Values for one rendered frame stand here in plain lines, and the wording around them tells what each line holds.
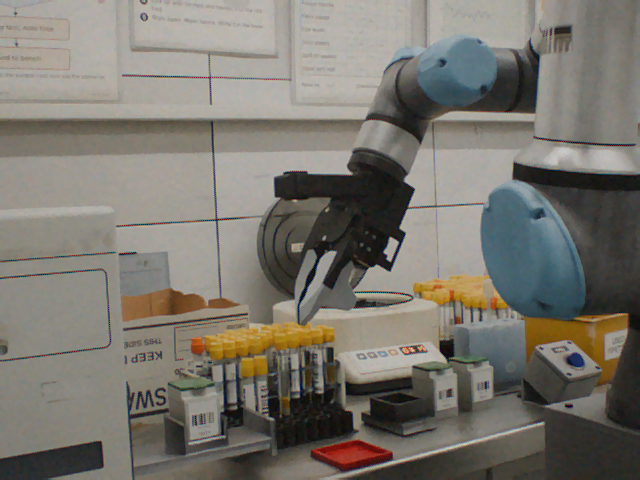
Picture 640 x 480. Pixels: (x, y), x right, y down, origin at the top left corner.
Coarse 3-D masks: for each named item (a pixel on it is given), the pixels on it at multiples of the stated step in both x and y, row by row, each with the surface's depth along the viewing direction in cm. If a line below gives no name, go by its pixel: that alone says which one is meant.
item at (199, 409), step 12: (168, 396) 93; (180, 396) 90; (192, 396) 90; (204, 396) 90; (216, 396) 91; (180, 408) 90; (192, 408) 90; (204, 408) 90; (216, 408) 91; (180, 420) 90; (192, 420) 90; (204, 420) 90; (216, 420) 91; (192, 432) 90; (204, 432) 90; (216, 432) 91
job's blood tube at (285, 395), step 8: (280, 360) 107; (280, 368) 107; (280, 376) 107; (288, 376) 108; (280, 384) 108; (288, 384) 108; (280, 392) 108; (288, 392) 108; (280, 400) 108; (288, 400) 108; (280, 408) 108; (288, 408) 108; (280, 416) 108; (288, 416) 108
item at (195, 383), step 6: (192, 378) 95; (198, 378) 94; (168, 384) 93; (174, 384) 92; (180, 384) 92; (186, 384) 91; (192, 384) 91; (198, 384) 91; (204, 384) 91; (210, 384) 92; (180, 390) 90; (186, 390) 90
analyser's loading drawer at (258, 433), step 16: (224, 416) 91; (256, 416) 96; (176, 432) 91; (224, 432) 91; (240, 432) 96; (256, 432) 96; (272, 432) 94; (144, 448) 91; (160, 448) 91; (176, 448) 91; (192, 448) 89; (208, 448) 90; (224, 448) 91; (240, 448) 92; (256, 448) 93; (272, 448) 94; (144, 464) 86; (160, 464) 87; (176, 464) 88
